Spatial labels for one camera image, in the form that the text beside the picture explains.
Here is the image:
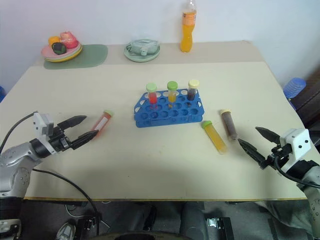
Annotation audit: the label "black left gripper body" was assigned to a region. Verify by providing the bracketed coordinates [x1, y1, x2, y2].
[48, 126, 76, 153]

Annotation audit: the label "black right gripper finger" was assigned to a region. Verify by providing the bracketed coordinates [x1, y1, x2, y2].
[237, 138, 267, 171]
[254, 126, 281, 146]

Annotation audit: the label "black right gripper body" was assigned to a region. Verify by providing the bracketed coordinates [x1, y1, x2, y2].
[259, 143, 293, 171]

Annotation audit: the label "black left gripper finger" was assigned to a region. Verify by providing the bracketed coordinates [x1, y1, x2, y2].
[71, 129, 98, 151]
[56, 115, 88, 131]

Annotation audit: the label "red liquid tube, white label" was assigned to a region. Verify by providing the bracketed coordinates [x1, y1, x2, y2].
[89, 109, 116, 137]

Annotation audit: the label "brown liquid tube, cream cap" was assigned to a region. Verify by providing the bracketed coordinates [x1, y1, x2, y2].
[219, 108, 239, 142]

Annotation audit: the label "yellow liquid tube, long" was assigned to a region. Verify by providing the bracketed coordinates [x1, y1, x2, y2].
[201, 120, 229, 154]

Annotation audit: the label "red liquid tube, plain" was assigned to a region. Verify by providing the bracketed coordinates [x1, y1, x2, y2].
[145, 82, 158, 111]

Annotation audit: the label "dark liquid tube, cream cap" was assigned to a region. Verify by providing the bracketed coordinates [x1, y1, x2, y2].
[186, 79, 201, 102]

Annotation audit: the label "blue test tube rack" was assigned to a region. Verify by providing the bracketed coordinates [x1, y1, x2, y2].
[133, 88, 206, 129]

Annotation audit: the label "yellow liquid tube, short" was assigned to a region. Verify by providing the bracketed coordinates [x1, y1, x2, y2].
[166, 80, 179, 109]

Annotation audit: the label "dark brown cabinet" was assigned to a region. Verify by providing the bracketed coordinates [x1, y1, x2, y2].
[290, 67, 320, 131]

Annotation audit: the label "blue ribbed plastic container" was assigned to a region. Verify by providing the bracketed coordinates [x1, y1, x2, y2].
[283, 77, 308, 101]

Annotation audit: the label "yellow plate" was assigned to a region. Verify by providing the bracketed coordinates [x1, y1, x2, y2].
[44, 43, 84, 63]

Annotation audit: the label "green placemat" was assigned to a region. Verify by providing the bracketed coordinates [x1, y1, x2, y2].
[43, 43, 109, 71]

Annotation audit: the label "stacked plates with toy food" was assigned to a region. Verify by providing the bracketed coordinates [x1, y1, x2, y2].
[40, 41, 81, 60]

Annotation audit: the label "dark green toy fruit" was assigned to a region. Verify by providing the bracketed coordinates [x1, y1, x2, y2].
[50, 42, 68, 55]

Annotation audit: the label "pink red toy fruit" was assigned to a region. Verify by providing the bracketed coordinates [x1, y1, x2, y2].
[59, 30, 77, 50]

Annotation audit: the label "orange toy fruit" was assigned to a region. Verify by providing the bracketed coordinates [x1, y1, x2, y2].
[47, 36, 62, 47]

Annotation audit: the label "black floor box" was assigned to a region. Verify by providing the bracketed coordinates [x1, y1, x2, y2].
[74, 216, 101, 236]

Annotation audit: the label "grey white shoe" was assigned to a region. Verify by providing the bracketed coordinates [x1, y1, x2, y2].
[55, 220, 77, 240]

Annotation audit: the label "pale green plate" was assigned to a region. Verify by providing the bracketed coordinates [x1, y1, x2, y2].
[123, 39, 161, 63]

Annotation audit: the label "folded pale green pouch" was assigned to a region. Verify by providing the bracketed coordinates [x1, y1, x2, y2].
[125, 39, 159, 57]

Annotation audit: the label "orange drink bottle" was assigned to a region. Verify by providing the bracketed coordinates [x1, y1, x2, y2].
[180, 0, 196, 54]

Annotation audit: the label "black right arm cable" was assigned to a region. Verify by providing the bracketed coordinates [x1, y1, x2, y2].
[273, 155, 320, 189]

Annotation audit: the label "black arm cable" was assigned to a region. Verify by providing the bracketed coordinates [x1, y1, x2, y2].
[273, 155, 320, 189]
[0, 113, 36, 151]

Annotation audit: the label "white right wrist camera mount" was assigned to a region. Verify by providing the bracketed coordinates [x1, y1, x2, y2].
[278, 127, 312, 161]

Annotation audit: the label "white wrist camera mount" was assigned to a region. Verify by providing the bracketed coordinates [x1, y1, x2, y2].
[278, 127, 312, 161]
[32, 112, 55, 141]

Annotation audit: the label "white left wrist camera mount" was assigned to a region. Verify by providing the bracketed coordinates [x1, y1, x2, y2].
[32, 112, 55, 141]

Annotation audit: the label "long black floor cable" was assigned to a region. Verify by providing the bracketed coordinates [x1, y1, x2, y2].
[31, 168, 102, 237]

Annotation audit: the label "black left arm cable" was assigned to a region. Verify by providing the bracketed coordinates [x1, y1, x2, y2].
[0, 113, 36, 151]

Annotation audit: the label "black metal floor bracket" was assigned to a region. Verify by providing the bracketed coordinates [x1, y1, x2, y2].
[205, 216, 235, 240]

